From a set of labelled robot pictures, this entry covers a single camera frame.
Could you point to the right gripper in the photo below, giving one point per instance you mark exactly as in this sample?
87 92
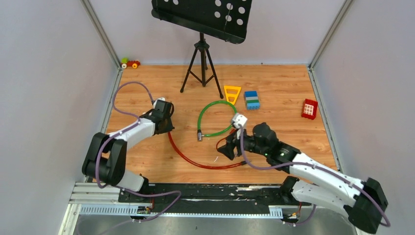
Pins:
227 150

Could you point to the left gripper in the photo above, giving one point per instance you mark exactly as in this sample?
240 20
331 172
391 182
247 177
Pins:
170 128

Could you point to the thick red cable lock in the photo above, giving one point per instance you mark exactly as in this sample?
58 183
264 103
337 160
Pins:
222 167

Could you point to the green cable lock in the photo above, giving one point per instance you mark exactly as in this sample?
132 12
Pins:
200 135

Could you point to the red padlock with thin cable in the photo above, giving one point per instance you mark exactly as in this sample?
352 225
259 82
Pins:
223 139

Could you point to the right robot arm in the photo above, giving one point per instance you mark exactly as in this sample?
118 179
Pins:
362 202

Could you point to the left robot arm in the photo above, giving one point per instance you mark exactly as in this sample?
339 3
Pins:
106 155

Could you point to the blue green stacked blocks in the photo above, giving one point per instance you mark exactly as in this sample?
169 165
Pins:
251 100

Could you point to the yellow triangular plastic piece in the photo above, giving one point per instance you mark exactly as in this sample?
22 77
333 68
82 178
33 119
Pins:
232 93

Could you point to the toy car red green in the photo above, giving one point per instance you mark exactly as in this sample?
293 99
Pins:
126 63

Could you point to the red window block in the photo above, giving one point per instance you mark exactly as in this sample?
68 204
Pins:
309 109

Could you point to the black music stand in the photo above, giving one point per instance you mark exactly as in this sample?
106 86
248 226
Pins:
226 20

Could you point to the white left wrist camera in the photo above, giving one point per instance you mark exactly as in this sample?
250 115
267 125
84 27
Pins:
159 104

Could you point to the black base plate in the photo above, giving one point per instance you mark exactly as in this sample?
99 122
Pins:
211 198

